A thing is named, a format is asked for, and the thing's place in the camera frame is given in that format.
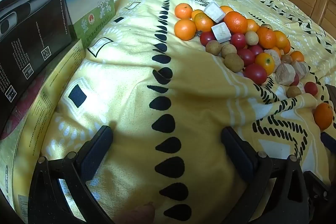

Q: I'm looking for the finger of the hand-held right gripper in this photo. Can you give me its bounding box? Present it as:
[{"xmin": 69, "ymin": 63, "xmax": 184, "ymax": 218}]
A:
[
  {"xmin": 320, "ymin": 132, "xmax": 336, "ymax": 154},
  {"xmin": 325, "ymin": 84, "xmax": 336, "ymax": 110}
]

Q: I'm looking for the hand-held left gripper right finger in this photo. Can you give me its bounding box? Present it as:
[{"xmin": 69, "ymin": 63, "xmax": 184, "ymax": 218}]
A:
[{"xmin": 221, "ymin": 126, "xmax": 310, "ymax": 224}]

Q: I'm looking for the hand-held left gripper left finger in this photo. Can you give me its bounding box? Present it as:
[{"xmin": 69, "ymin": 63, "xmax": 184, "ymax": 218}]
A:
[{"xmin": 29, "ymin": 125, "xmax": 114, "ymax": 224}]

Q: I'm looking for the single mandarin fruit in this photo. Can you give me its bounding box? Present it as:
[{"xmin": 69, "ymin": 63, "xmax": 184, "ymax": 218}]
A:
[{"xmin": 314, "ymin": 102, "xmax": 334, "ymax": 130}]

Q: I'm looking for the pile of oranges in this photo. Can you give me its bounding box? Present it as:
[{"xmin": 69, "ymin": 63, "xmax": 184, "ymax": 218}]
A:
[{"xmin": 174, "ymin": 3, "xmax": 305, "ymax": 76}]

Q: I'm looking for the person's left hand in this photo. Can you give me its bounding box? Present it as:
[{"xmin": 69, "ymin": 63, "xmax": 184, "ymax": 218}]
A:
[{"xmin": 126, "ymin": 202, "xmax": 156, "ymax": 224}]

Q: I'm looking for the flat yellow gift box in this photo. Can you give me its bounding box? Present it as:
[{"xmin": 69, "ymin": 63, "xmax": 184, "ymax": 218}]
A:
[{"xmin": 0, "ymin": 39, "xmax": 86, "ymax": 216}]

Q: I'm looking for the yellow printed blanket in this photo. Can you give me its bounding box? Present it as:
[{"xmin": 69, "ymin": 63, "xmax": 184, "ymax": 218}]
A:
[{"xmin": 39, "ymin": 0, "xmax": 336, "ymax": 224}]

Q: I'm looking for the pile of red tomatoes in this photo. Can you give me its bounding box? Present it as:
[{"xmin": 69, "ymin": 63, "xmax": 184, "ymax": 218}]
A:
[{"xmin": 199, "ymin": 31, "xmax": 319, "ymax": 97}]

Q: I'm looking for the black carton box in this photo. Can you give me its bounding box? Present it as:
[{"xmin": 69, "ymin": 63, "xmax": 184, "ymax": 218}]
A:
[{"xmin": 0, "ymin": 0, "xmax": 73, "ymax": 122}]

